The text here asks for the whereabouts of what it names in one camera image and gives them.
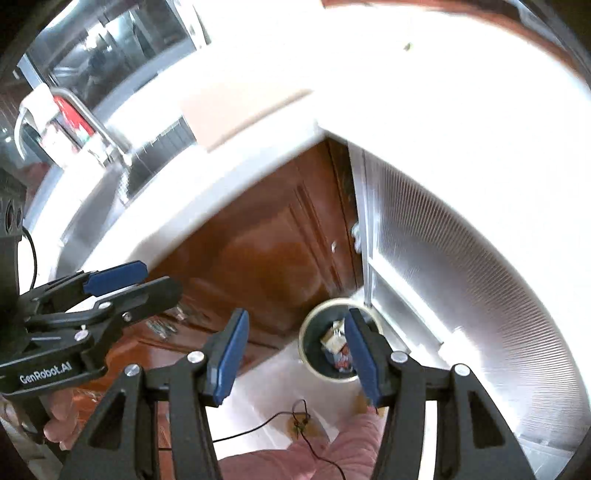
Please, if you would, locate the person's left hand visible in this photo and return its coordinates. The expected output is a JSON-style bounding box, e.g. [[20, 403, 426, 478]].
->
[[44, 385, 112, 450]]

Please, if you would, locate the person's pink quilted clothing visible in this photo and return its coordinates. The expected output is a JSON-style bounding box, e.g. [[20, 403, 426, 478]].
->
[[219, 411, 389, 480]]

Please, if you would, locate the red strawberry milk carton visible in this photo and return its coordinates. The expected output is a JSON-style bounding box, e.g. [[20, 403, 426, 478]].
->
[[321, 320, 356, 372]]

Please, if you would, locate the steel faucet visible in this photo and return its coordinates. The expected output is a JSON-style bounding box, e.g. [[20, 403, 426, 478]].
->
[[14, 85, 134, 167]]

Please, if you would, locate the white ribbed appliance door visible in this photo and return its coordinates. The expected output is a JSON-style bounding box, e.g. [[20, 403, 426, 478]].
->
[[348, 138, 587, 453]]

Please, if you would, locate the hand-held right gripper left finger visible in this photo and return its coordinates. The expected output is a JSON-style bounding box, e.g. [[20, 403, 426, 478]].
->
[[58, 308, 251, 480]]

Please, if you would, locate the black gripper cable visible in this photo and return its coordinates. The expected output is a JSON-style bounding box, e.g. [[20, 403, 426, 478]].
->
[[21, 226, 38, 289]]

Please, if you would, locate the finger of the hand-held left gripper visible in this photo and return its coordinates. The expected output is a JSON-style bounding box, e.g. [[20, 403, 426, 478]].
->
[[25, 276, 183, 352], [18, 261, 148, 315]]

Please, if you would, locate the round trash bin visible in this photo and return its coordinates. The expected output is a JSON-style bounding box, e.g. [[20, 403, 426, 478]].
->
[[298, 298, 384, 380]]

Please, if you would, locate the wooden cabinet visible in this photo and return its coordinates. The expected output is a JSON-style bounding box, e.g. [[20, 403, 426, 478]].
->
[[106, 138, 370, 416]]

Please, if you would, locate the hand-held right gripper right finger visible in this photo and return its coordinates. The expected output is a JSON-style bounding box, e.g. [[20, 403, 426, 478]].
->
[[344, 308, 539, 480]]

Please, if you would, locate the steel sink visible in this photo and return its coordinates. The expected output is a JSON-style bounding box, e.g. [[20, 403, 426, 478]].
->
[[18, 0, 213, 204]]

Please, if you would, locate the thin black wire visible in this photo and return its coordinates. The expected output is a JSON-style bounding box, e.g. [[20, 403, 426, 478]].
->
[[159, 399, 347, 480]]

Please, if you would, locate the red and white packet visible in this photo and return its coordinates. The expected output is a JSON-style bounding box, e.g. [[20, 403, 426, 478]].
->
[[51, 92, 98, 153]]

